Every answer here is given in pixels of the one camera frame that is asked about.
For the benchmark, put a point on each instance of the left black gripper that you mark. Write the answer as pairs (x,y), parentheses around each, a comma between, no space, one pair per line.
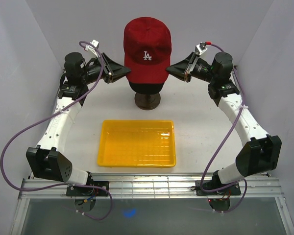
(113,69)

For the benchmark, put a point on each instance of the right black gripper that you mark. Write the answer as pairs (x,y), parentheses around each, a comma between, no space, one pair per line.
(183,69)

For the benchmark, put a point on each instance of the black cap red trim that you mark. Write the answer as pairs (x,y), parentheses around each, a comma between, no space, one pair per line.
(146,88)

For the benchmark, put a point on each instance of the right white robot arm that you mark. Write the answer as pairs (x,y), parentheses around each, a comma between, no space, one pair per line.
(260,151)

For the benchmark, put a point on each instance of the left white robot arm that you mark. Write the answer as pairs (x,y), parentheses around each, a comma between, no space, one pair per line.
(46,159)

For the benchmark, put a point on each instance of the dark wooden mannequin stand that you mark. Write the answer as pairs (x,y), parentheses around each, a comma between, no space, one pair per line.
(147,101)

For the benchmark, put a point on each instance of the yellow plastic tray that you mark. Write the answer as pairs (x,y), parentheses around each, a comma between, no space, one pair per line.
(137,143)

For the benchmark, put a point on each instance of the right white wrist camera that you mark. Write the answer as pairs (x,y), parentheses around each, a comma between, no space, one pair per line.
(201,48)

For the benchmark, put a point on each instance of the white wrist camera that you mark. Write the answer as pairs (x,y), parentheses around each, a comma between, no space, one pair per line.
(90,47)
(201,48)

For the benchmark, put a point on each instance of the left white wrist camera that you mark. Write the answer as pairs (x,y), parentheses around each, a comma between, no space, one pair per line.
(90,47)

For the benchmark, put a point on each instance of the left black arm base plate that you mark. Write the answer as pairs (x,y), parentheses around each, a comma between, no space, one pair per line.
(74,191)

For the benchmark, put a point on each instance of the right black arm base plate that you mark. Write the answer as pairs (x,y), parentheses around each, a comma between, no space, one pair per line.
(209,185)

